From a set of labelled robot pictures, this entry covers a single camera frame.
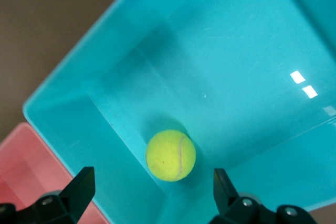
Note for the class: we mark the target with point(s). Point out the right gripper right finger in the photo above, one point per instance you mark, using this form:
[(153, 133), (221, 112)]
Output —
[(236, 211)]

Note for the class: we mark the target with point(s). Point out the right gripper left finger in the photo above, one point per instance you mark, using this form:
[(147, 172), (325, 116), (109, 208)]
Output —
[(73, 197)]

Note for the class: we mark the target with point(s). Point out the yellow tennis ball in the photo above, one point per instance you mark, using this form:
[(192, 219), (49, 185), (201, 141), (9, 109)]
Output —
[(170, 155)]

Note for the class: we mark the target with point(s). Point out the pink plastic bin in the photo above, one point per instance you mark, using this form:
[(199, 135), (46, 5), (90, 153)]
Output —
[(26, 169)]

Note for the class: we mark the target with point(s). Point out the blue plastic bin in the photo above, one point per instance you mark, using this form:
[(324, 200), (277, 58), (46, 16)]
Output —
[(236, 51)]

